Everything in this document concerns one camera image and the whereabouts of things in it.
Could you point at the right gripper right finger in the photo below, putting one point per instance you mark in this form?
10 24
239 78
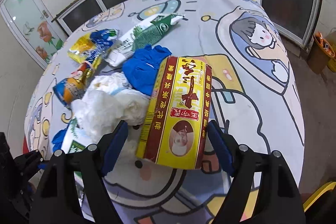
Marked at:
224 155

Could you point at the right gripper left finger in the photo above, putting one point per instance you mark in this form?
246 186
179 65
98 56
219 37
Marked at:
114 148

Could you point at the yellow red paper box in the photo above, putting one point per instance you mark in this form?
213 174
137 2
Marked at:
174 130

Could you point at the blue cartoon snack bag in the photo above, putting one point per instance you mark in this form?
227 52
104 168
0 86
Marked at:
74 87

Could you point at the blue glove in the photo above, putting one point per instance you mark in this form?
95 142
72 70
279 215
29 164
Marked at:
57 140
142 68

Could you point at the yellow snack bag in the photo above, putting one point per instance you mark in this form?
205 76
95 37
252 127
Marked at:
84 49

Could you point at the blue snack wrapper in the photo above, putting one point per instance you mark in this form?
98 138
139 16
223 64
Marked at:
103 40

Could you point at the green white milk carton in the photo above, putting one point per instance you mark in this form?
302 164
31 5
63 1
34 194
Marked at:
148 32

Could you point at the yellow rim trash bin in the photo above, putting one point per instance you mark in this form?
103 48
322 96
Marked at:
327 187

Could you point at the cartoon print tablecloth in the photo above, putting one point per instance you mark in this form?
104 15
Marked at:
254 98

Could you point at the brown waste bucket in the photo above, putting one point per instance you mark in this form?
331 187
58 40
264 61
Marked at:
321 55

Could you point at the floral glass door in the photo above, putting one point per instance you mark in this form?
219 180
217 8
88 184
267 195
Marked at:
34 28

